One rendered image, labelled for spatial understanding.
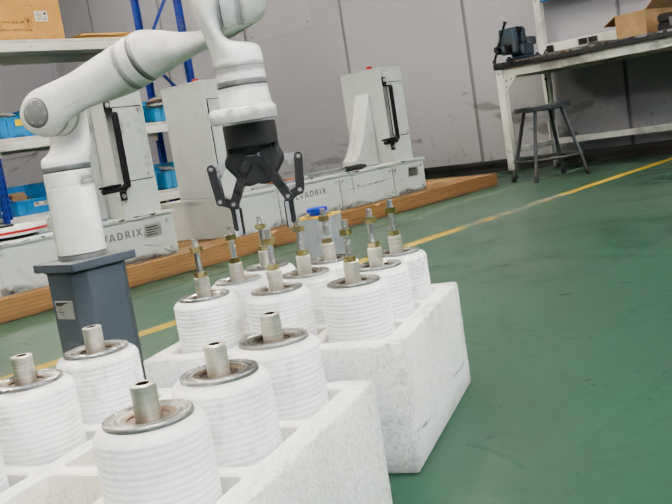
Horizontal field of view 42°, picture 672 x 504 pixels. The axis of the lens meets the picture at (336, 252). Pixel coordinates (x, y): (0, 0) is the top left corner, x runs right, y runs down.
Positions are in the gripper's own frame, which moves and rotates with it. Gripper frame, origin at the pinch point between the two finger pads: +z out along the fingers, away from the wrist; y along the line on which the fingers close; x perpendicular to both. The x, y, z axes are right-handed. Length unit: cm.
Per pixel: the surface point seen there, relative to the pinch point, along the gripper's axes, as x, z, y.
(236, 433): 48, 15, 2
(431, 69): -580, -51, -100
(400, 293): -3.3, 14.0, -17.8
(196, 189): -283, 4, 54
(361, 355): 11.9, 18.5, -10.6
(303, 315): 3.3, 13.7, -3.4
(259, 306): 4.0, 11.3, 2.4
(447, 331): -11.4, 22.8, -24.7
